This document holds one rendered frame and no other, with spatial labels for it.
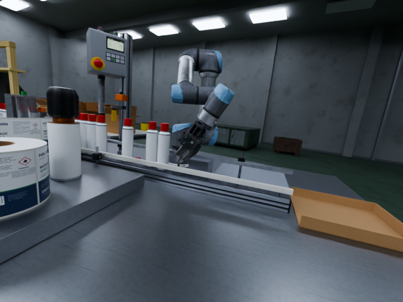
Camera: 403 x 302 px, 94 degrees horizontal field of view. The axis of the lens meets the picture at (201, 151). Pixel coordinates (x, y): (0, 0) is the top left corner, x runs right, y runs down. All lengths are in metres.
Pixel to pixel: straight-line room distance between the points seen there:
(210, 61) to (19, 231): 1.00
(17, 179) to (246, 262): 0.53
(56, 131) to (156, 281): 0.53
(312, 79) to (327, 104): 1.24
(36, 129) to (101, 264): 0.63
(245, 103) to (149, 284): 9.72
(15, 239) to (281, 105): 9.50
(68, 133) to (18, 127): 0.23
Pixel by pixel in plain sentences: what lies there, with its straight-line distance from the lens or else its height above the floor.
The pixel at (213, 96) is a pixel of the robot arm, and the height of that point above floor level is 1.20.
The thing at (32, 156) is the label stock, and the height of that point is 1.01.
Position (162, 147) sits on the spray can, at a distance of 0.81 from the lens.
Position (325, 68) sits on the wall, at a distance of 9.85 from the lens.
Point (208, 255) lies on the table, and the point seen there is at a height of 0.83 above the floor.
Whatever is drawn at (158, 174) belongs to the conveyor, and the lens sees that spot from 0.82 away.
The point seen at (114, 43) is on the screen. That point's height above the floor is 1.43.
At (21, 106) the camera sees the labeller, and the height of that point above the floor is 1.09.
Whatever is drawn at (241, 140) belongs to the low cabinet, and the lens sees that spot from 6.78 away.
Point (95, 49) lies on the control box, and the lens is 1.11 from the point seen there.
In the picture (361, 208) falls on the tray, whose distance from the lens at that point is 0.99.
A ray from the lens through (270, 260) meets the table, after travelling 0.51.
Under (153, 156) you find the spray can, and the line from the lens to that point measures 0.87.
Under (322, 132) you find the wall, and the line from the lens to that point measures 9.60.
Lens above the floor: 1.14
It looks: 11 degrees down
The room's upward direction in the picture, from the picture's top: 6 degrees clockwise
